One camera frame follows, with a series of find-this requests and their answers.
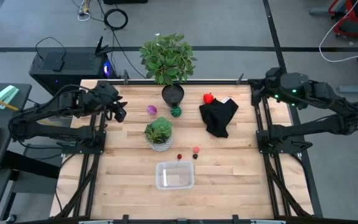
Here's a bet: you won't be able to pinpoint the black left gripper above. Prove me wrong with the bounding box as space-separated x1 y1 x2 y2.
96 81 129 123

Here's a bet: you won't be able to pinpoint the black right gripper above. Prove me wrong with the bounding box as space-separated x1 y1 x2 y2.
248 67 281 108

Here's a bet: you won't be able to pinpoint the clear plastic tupperware container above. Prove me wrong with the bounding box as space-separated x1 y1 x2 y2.
155 160 196 190

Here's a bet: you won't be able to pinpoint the succulent in white patterned pot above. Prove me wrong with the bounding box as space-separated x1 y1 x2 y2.
144 116 174 152

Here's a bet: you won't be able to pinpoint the black cloth with white tag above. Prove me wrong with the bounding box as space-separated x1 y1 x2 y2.
198 96 239 139

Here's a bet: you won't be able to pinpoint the leafy plant in black pot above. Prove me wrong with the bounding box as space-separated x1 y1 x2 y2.
139 32 198 109

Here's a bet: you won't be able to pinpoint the black computer tower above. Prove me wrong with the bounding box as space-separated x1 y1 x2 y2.
29 46 117 96

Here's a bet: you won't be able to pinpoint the black wifi antennas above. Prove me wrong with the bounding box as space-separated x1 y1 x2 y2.
94 35 114 57

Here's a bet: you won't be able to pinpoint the small black box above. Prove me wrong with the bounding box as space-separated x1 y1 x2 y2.
51 58 65 72

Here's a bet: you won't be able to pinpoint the red framed chair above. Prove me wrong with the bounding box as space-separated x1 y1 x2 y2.
328 0 358 38

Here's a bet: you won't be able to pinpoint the mint green stapler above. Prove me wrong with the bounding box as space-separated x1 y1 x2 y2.
0 85 21 110

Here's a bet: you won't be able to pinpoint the black aluminium table frame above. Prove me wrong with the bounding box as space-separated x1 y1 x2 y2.
50 79 315 218

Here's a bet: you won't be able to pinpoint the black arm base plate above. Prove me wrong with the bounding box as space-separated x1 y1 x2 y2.
61 130 107 156
256 129 303 154

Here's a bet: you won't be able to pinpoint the long white cable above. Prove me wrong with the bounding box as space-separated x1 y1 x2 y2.
318 0 358 63

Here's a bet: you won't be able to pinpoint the coiled black cable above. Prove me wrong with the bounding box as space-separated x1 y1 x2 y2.
103 8 129 31

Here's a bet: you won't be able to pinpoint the white and yellow cable bundle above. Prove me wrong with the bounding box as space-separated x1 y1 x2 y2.
71 0 105 22

